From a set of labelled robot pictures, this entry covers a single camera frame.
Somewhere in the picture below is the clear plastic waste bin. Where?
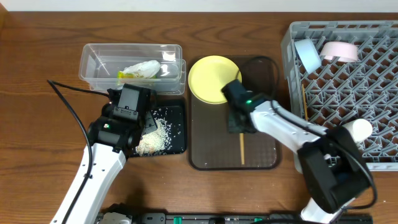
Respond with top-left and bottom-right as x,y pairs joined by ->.
79,44 -> 186,95

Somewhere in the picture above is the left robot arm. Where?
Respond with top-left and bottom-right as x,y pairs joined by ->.
49,81 -> 157,223

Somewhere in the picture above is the yellow plate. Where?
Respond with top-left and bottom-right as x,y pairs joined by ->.
188,55 -> 242,105

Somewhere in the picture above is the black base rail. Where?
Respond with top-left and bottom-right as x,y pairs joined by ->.
95,203 -> 373,224

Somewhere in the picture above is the pale green cup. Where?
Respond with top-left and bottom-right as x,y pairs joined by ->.
343,118 -> 373,143

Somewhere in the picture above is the grey dishwasher rack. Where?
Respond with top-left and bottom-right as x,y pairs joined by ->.
281,21 -> 397,171

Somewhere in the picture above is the green snack wrapper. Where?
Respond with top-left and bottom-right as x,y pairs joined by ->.
116,71 -> 156,85

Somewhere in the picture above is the light blue bowl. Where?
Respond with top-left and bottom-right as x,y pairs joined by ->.
294,39 -> 322,74

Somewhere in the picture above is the rice pile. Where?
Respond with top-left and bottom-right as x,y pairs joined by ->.
136,118 -> 172,156

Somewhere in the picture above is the black waste tray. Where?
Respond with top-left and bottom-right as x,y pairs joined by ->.
124,98 -> 187,157

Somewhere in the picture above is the brown plastic serving tray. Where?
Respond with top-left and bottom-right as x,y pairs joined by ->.
188,55 -> 281,170

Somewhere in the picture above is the wooden chopstick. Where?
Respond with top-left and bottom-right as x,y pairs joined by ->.
239,133 -> 245,165
302,84 -> 309,121

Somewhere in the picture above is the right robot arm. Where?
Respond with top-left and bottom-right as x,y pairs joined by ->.
221,80 -> 377,223

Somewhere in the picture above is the pink bowl with rice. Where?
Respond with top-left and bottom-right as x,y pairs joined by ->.
320,42 -> 358,63

